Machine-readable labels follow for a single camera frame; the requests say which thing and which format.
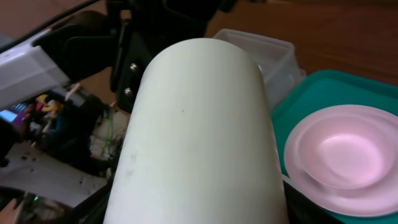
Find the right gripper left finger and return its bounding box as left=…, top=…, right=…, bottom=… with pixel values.
left=55, top=184, right=112, bottom=224

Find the teal serving tray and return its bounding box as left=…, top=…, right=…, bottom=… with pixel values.
left=272, top=70, right=397, bottom=224

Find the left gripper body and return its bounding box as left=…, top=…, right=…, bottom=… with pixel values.
left=107, top=0, right=236, bottom=113

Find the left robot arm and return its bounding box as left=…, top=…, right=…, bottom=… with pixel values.
left=1, top=0, right=234, bottom=112

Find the pale green cup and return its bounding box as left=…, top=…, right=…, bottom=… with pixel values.
left=104, top=39, right=289, bottom=223

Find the clear plastic bin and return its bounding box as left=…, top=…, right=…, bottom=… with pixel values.
left=214, top=29, right=307, bottom=110

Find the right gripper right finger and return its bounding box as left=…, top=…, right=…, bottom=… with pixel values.
left=284, top=181, right=343, bottom=224

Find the small pink bowl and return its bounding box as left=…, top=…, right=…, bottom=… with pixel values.
left=297, top=115, right=396, bottom=189

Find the large pink plate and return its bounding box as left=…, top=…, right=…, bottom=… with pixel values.
left=284, top=105, right=397, bottom=217

